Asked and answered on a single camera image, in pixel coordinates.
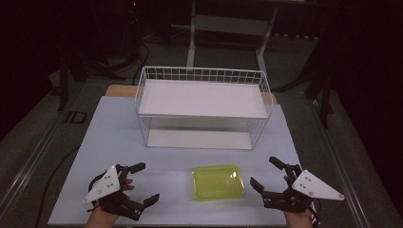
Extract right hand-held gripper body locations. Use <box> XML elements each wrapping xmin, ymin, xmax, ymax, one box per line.
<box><xmin>260</xmin><ymin>162</ymin><xmax>346</xmax><ymax>214</ymax></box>

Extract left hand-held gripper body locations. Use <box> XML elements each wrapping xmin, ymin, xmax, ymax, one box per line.
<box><xmin>81</xmin><ymin>163</ymin><xmax>145</xmax><ymax>221</ymax></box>

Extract yellow-green plastic tray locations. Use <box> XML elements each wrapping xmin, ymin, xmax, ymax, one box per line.
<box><xmin>191</xmin><ymin>163</ymin><xmax>246</xmax><ymax>203</ymax></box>

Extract white wire shelf rack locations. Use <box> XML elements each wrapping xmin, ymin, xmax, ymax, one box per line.
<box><xmin>134</xmin><ymin>65</ymin><xmax>274</xmax><ymax>152</ymax></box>

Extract person's left hand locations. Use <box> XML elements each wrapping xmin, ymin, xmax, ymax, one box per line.
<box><xmin>84</xmin><ymin>179</ymin><xmax>136</xmax><ymax>228</ymax></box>

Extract person's right hand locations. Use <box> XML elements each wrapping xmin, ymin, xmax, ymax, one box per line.
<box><xmin>283</xmin><ymin>175</ymin><xmax>315</xmax><ymax>228</ymax></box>

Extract pale blue table mat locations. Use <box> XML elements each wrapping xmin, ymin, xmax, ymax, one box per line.
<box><xmin>47</xmin><ymin>95</ymin><xmax>318</xmax><ymax>228</ymax></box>

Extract black floor socket plate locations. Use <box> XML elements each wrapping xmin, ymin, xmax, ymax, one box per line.
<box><xmin>64</xmin><ymin>110</ymin><xmax>88</xmax><ymax>125</ymax></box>

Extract black tripod stand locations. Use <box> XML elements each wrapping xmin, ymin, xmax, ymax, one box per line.
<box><xmin>271</xmin><ymin>29</ymin><xmax>337</xmax><ymax>130</ymax></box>

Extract black stand legs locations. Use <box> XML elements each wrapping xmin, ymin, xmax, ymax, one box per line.
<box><xmin>56</xmin><ymin>51</ymin><xmax>126</xmax><ymax>112</ymax></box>

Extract grey metal floor rail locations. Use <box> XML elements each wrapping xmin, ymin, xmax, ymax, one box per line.
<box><xmin>307</xmin><ymin>98</ymin><xmax>373</xmax><ymax>228</ymax></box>
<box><xmin>0</xmin><ymin>108</ymin><xmax>69</xmax><ymax>219</ymax></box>

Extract black floor cable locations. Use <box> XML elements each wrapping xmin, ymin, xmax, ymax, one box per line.
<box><xmin>33</xmin><ymin>144</ymin><xmax>82</xmax><ymax>228</ymax></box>

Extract black cable bundle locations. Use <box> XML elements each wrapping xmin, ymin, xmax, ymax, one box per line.
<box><xmin>131</xmin><ymin>40</ymin><xmax>151</xmax><ymax>86</ymax></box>

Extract white metal stand frame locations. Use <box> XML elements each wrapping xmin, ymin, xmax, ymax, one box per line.
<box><xmin>185</xmin><ymin>0</ymin><xmax>280</xmax><ymax>74</ymax></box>

